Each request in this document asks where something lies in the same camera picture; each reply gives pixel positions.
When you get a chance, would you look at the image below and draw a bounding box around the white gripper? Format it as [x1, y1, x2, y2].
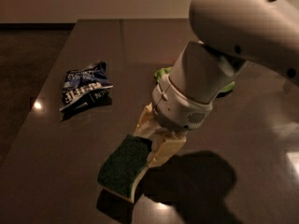
[134, 75, 212, 168]

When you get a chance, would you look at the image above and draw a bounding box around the green scouring sponge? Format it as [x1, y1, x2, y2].
[97, 134, 151, 203]

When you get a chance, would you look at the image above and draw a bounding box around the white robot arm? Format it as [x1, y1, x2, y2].
[135, 0, 299, 168]

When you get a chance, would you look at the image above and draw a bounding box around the green snack bag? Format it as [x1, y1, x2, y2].
[154, 67, 235, 94]

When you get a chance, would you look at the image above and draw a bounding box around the crumpled blue snack bag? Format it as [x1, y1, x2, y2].
[60, 61, 113, 113]

